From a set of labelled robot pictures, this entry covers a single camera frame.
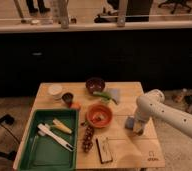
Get blue sponge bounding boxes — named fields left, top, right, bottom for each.
left=125, top=117, right=134, bottom=130

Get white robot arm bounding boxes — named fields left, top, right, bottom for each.
left=133, top=89, right=192, bottom=138

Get orange bowl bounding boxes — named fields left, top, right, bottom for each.
left=86, top=104, right=113, bottom=129

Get grey cloth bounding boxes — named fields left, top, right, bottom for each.
left=107, top=88, right=120, bottom=103

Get green vegetable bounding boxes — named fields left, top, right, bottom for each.
left=93, top=91, right=118, bottom=105

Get dark grape bunch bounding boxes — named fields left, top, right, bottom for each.
left=82, top=126, right=95, bottom=153

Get dark red bowl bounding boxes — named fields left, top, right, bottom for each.
left=85, top=77, right=105, bottom=94

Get orange carrot piece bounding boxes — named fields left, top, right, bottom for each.
left=70, top=102, right=81, bottom=110

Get small dark cup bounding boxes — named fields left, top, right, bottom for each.
left=62, top=92, right=73, bottom=106

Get yellow corn cob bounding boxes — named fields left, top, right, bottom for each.
left=53, top=119, right=72, bottom=134

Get white cup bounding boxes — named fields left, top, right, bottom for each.
left=48, top=84, right=62, bottom=100

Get white tongs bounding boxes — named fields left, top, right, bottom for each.
left=37, top=124, right=74, bottom=152

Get green plastic tray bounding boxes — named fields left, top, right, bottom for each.
left=18, top=109, right=79, bottom=171

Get black chair base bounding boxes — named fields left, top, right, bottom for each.
left=0, top=114, right=19, bottom=161

